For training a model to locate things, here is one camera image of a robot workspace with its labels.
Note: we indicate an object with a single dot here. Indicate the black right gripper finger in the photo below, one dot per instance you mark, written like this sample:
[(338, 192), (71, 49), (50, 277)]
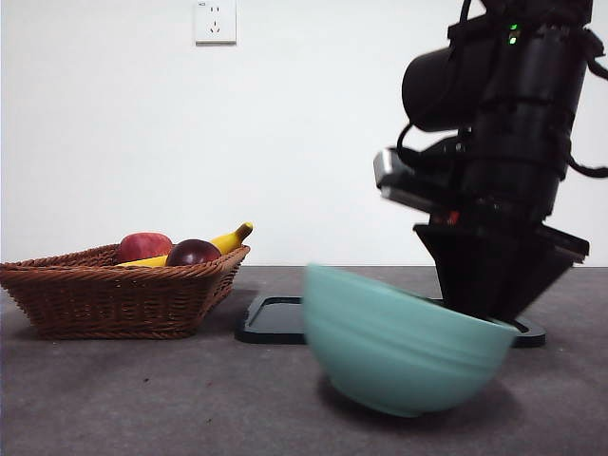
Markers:
[(458, 271), (527, 280)]

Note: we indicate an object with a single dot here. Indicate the teal ceramic bowl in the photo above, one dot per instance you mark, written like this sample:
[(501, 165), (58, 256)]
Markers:
[(404, 361)]

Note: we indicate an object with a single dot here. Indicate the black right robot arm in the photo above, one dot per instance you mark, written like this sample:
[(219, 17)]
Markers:
[(522, 119)]

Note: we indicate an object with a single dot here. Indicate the black rectangular tray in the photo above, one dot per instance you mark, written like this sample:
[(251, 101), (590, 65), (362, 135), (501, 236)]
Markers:
[(271, 323)]

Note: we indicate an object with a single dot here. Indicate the yellow banana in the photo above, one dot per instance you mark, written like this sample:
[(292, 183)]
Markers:
[(230, 240)]

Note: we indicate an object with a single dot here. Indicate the dark purple plum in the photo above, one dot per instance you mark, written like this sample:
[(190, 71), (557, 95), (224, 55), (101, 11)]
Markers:
[(192, 254)]

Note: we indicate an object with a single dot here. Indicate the red apple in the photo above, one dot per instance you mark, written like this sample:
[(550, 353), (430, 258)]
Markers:
[(142, 244)]

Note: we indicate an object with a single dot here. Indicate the brown wicker basket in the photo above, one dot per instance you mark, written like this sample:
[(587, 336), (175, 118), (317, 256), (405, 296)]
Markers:
[(109, 304)]

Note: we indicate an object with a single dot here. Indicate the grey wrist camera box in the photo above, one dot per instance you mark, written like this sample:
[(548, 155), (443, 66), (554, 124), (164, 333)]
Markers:
[(394, 176)]

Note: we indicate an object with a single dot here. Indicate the white wall socket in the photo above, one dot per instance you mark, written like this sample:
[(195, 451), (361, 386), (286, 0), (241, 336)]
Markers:
[(215, 24)]

